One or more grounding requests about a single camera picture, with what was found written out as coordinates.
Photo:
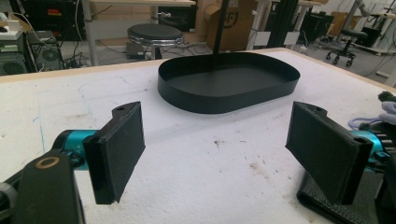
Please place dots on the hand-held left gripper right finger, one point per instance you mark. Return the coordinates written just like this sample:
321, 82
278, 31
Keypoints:
323, 149

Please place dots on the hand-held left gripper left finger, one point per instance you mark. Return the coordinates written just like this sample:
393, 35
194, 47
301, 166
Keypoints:
115, 155

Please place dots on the black textured leather wallet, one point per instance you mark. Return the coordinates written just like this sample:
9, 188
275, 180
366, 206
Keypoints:
320, 203

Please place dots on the small dark box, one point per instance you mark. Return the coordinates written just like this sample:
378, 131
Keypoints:
135, 51

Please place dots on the black office chair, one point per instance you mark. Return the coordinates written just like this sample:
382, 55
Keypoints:
350, 39

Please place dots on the black oval metal tray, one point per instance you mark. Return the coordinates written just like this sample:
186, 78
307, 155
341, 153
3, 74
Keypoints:
224, 84

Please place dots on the black computer tower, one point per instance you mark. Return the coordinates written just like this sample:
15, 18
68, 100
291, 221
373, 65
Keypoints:
46, 53

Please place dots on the black round stool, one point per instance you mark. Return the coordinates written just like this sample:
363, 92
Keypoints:
154, 32

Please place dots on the grey computer tower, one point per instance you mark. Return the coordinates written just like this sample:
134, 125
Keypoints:
12, 63

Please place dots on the black equipment case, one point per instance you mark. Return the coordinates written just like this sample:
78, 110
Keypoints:
62, 21

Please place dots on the brown cardboard box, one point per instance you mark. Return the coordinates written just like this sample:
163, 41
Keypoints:
239, 28

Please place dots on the black upright pole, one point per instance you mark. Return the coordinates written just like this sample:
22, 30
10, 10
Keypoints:
221, 25

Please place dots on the black aluminium frame post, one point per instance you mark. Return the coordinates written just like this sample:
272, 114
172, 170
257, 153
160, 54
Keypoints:
281, 21

